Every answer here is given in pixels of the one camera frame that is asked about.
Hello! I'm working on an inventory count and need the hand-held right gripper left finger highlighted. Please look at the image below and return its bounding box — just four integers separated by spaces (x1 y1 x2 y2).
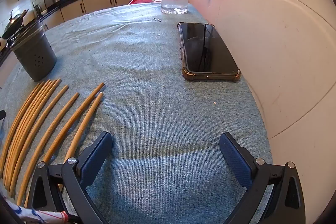
26 132 113 224

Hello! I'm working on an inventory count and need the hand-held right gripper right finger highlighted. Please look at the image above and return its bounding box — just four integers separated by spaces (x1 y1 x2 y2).
219 132 306 224

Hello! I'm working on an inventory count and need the bunch of wooden chopsticks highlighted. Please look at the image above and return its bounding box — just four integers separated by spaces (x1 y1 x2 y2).
0 78 105 207

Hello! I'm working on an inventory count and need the grey perforated utensil holder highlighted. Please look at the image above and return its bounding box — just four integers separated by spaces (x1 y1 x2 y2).
10 22 57 82

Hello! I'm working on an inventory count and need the teal tablecloth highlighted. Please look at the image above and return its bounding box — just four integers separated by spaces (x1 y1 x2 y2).
0 3 273 224

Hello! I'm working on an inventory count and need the striped red blue cloth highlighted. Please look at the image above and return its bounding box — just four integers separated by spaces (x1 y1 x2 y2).
0 187 69 224

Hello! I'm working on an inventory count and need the black wok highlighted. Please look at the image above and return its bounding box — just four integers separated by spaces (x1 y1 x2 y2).
1 9 28 39

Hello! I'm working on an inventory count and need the black smartphone in brown case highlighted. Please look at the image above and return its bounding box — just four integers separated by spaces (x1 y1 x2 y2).
177 22 241 81

